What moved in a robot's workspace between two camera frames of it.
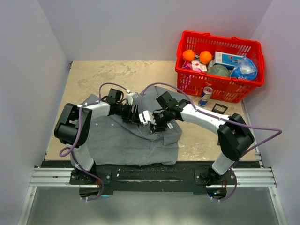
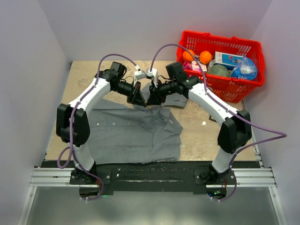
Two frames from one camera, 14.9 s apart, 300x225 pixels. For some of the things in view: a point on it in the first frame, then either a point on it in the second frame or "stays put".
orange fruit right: [206, 57] stays put
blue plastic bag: [246, 70] stays put
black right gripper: [158, 127] → [155, 97]
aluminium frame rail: [45, 177] stays put
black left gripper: [133, 117] → [136, 97]
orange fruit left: [188, 55] stays put
